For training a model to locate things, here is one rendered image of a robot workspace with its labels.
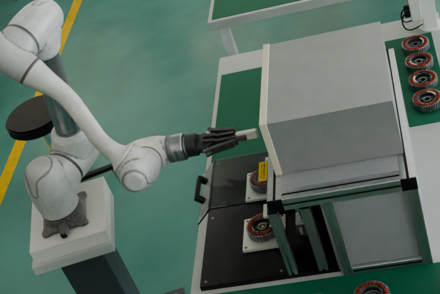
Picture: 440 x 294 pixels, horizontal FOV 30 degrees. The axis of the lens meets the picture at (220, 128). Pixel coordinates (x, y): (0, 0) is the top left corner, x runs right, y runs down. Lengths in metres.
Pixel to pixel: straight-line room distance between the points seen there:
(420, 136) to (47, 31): 1.39
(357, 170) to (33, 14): 1.16
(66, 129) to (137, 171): 0.66
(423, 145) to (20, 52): 1.46
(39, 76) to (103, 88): 2.83
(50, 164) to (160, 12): 3.22
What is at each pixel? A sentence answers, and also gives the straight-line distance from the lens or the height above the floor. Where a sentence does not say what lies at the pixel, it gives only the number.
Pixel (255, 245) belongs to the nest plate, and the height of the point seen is 0.78.
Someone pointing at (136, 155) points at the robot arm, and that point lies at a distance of 2.52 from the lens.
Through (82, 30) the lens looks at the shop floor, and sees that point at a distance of 6.31.
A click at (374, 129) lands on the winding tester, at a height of 1.23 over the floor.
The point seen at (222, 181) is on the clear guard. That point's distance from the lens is 2.66.
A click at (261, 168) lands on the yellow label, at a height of 1.07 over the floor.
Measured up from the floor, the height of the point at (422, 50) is 0.77.
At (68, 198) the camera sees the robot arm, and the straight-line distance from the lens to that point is 3.10.
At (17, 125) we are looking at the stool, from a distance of 4.42.
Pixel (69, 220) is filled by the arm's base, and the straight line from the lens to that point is 3.15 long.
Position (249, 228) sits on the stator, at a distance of 2.83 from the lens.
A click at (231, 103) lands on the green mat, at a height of 0.75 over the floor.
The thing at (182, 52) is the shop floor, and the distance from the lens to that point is 5.53.
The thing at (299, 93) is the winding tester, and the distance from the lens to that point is 2.48.
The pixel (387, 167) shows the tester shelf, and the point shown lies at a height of 1.11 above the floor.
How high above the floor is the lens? 2.75
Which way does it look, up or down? 36 degrees down
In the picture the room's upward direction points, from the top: 21 degrees counter-clockwise
